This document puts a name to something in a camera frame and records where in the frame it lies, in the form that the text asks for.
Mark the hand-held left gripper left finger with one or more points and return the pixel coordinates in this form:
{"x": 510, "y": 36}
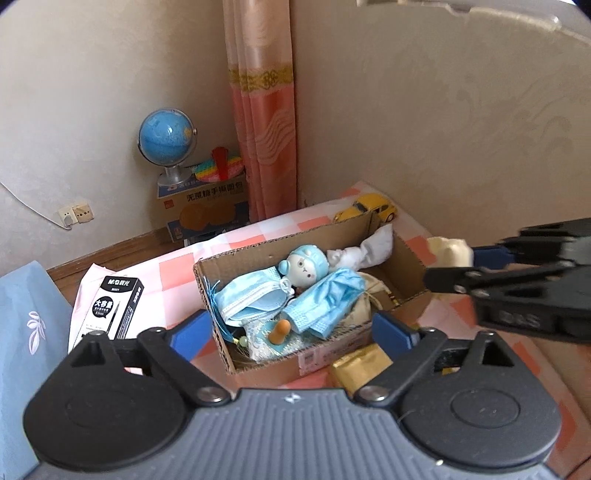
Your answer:
{"x": 189, "y": 330}

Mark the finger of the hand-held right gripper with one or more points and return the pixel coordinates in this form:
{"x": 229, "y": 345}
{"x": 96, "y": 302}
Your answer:
{"x": 461, "y": 279}
{"x": 489, "y": 255}

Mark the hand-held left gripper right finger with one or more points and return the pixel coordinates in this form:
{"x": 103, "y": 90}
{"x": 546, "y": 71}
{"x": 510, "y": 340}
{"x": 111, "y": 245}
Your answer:
{"x": 392, "y": 330}

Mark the beige cloth pouch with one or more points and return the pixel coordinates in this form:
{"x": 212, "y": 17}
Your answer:
{"x": 450, "y": 251}

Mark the blue face mask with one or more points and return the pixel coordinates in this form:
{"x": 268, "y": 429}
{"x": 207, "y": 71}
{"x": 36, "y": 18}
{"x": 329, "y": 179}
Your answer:
{"x": 249, "y": 295}
{"x": 332, "y": 290}

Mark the cardboard box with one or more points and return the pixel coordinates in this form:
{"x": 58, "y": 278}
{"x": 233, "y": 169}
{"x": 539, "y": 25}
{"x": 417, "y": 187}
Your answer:
{"x": 323, "y": 355}

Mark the green floral sachet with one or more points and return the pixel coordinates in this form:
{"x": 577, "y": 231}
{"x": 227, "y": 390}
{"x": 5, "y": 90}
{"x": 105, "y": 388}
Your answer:
{"x": 263, "y": 344}

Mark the white knotted cloth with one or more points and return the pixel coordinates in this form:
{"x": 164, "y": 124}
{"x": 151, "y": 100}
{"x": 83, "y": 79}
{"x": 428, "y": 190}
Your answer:
{"x": 376, "y": 247}

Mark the small orange gourd figurine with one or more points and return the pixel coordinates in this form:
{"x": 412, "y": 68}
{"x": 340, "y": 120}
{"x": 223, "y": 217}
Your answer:
{"x": 279, "y": 333}

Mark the blue helmet doll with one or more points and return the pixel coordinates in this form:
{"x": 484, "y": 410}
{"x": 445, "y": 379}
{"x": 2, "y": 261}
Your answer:
{"x": 304, "y": 270}

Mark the golden tissue pack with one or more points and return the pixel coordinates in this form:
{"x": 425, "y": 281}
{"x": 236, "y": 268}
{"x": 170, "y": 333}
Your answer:
{"x": 360, "y": 364}

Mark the black and white pen box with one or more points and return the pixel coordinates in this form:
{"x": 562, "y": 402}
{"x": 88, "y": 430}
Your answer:
{"x": 115, "y": 304}

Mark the white plastic packet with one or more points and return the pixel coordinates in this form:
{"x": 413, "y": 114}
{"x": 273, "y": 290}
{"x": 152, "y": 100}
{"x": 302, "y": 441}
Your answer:
{"x": 87, "y": 286}

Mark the yellow toy car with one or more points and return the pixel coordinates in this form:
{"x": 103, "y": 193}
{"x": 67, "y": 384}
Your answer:
{"x": 369, "y": 205}

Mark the printed cardboard carton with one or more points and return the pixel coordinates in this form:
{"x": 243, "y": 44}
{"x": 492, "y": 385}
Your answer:
{"x": 203, "y": 207}

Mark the pink checked bedsheet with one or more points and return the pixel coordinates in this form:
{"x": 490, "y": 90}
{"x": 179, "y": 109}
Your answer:
{"x": 286, "y": 230}

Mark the rainbow pop bubble toy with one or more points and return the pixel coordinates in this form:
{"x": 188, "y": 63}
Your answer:
{"x": 207, "y": 171}

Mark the blue leaf print bag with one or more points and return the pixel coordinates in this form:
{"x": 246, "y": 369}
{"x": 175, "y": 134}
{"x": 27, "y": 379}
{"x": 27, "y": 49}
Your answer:
{"x": 23, "y": 346}

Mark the red plastic toy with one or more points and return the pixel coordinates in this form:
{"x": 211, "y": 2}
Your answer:
{"x": 220, "y": 159}

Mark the blue desk globe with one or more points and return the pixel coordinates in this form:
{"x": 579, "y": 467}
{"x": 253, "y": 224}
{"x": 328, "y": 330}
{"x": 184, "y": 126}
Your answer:
{"x": 167, "y": 136}

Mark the pink patterned curtain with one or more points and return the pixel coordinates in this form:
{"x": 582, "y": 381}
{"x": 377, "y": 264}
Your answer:
{"x": 261, "y": 106}

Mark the white wall socket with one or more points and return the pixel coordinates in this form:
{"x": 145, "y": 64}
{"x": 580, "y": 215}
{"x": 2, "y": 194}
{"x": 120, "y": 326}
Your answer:
{"x": 68, "y": 215}
{"x": 83, "y": 213}

